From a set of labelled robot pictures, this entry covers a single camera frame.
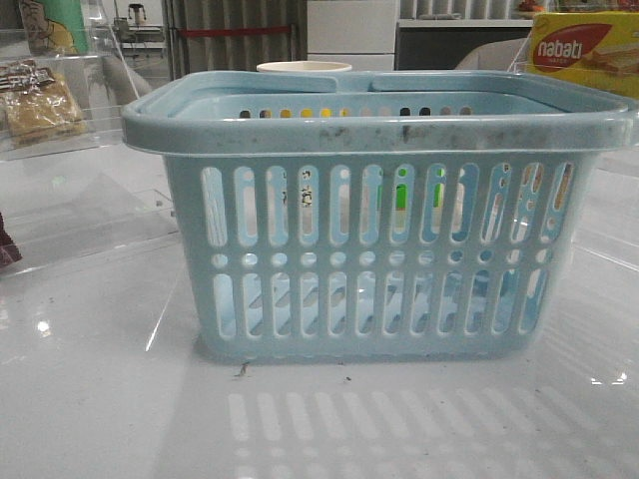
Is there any red barrier belt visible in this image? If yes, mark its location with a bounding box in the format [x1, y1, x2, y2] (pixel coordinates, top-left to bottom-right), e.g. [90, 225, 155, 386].
[177, 25, 293, 38]

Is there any clear acrylic shelf left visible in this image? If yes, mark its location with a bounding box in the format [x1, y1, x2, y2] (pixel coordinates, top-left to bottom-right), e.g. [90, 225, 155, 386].
[1, 1, 177, 276]

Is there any colourful cube box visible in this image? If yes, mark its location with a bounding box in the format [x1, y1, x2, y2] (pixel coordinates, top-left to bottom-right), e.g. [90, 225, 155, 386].
[376, 168, 445, 211]

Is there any yellow nabati wafer box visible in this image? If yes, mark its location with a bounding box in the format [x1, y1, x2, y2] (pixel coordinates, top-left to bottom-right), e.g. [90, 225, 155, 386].
[525, 11, 638, 99]

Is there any light blue plastic basket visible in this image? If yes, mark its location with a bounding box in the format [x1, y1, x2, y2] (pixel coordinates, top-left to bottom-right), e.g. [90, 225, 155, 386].
[122, 70, 638, 360]

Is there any green cartoon snack bag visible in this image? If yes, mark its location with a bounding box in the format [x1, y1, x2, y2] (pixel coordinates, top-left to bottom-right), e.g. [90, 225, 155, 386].
[19, 0, 89, 55]

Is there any bread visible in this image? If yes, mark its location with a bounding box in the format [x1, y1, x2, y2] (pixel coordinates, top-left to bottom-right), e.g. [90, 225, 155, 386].
[1, 59, 87, 149]

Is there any white cabinet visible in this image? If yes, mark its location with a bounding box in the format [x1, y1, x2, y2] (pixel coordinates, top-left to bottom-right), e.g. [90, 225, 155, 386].
[307, 1, 400, 71]

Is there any clear acrylic shelf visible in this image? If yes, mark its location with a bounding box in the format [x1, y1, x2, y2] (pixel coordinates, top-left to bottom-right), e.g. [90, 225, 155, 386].
[1, 1, 177, 276]
[507, 33, 639, 273]

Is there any clear acrylic shelf right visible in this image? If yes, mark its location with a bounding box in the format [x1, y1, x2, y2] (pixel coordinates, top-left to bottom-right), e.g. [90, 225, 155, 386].
[507, 33, 639, 273]

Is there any dark red snack packet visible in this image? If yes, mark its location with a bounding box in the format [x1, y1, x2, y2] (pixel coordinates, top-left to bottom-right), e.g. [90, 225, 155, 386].
[0, 215, 22, 268]

